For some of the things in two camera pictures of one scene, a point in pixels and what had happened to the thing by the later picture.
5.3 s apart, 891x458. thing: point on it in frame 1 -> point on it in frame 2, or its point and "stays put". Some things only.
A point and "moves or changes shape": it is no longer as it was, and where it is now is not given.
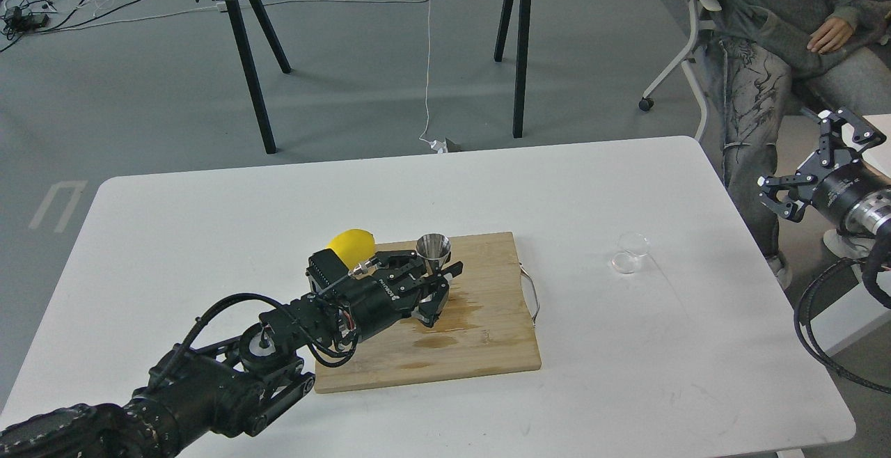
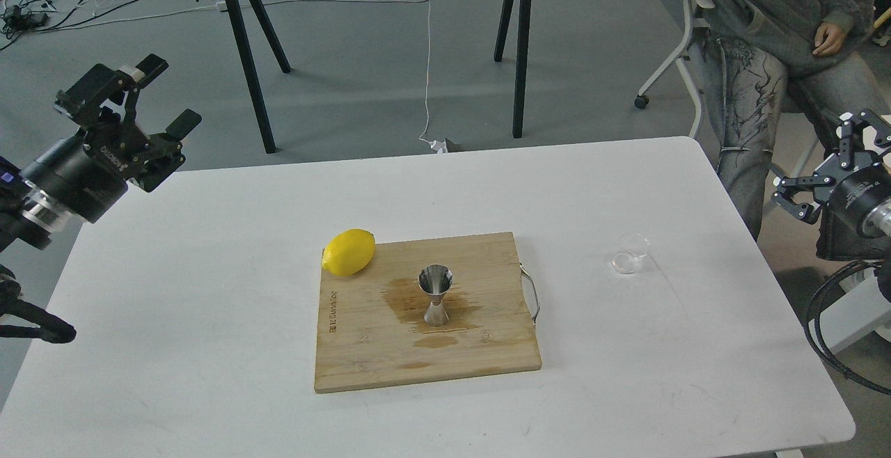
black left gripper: [375, 303] -> [86, 173]
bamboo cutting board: [486, 327] stays put
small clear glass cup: [631, 246] stays put
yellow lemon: [355, 246] stays put
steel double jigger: [434, 247] moves or changes shape
